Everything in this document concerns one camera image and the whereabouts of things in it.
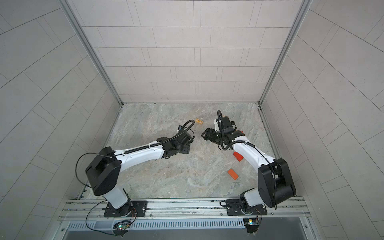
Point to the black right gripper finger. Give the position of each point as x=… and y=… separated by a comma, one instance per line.
x=208, y=131
x=206, y=137

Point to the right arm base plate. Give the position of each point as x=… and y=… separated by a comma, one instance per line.
x=235, y=208

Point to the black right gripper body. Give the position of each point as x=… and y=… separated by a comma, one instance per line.
x=218, y=137

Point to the aluminium left corner post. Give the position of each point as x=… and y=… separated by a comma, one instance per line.
x=88, y=47

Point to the orange wood block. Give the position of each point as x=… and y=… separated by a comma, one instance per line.
x=233, y=174

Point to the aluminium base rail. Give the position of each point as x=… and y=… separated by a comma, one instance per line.
x=190, y=208

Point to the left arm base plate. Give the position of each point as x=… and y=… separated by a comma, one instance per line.
x=129, y=210

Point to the printed label wood block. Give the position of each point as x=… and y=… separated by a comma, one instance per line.
x=199, y=121

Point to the aluminium corner post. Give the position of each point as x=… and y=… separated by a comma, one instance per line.
x=88, y=47
x=288, y=42

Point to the controller board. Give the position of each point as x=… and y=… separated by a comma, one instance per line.
x=251, y=225
x=122, y=226

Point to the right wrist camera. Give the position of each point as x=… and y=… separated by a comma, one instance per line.
x=217, y=125

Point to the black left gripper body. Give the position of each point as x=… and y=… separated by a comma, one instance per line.
x=185, y=149

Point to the right controller board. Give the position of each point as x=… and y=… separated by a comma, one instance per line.
x=251, y=225

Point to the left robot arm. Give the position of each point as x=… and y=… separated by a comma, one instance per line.
x=104, y=170

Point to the left controller board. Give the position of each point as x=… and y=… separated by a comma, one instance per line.
x=122, y=226

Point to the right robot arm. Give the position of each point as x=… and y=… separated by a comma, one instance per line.
x=275, y=182

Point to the aluminium right corner post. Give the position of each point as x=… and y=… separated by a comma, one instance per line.
x=288, y=42

